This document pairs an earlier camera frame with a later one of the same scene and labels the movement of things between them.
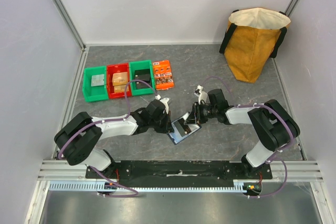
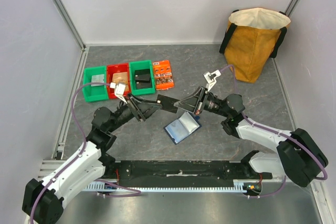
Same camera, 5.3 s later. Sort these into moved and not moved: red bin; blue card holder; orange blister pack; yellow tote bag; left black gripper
Moved: left black gripper
Not moved: red bin; yellow tote bag; orange blister pack; blue card holder
